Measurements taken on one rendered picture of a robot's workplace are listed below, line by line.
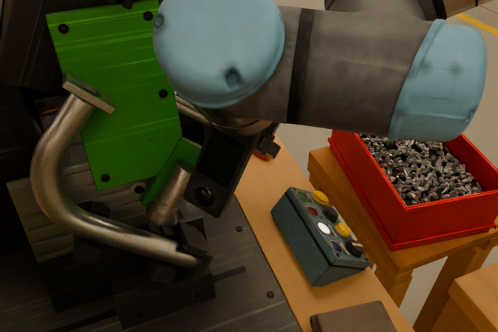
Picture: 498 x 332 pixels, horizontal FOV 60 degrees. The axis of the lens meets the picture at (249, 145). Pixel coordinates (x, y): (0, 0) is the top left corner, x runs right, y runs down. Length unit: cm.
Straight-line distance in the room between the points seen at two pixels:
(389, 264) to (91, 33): 63
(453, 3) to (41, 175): 42
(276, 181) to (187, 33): 56
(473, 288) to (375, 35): 58
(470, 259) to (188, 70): 85
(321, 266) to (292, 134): 174
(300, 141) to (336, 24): 203
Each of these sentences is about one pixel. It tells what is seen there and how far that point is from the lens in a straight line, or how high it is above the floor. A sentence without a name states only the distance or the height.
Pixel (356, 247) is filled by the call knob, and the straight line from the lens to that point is 65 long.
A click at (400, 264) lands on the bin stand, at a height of 80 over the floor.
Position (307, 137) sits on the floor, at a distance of 232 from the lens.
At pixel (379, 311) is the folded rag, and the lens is 62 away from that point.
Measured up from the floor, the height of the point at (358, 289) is 90.
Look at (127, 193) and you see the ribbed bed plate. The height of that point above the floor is 105.
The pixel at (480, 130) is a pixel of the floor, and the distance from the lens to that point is 266.
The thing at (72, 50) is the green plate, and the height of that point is 124.
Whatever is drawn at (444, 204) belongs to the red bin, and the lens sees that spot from 79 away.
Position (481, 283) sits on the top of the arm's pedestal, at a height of 85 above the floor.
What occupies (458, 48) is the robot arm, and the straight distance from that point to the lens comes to 27.
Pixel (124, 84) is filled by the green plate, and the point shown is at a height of 119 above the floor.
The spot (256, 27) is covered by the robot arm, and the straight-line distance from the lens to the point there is 24.
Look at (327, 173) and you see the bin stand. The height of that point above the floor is 80.
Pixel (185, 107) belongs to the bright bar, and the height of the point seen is 105.
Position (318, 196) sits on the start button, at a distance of 70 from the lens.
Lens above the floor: 145
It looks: 40 degrees down
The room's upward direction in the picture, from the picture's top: straight up
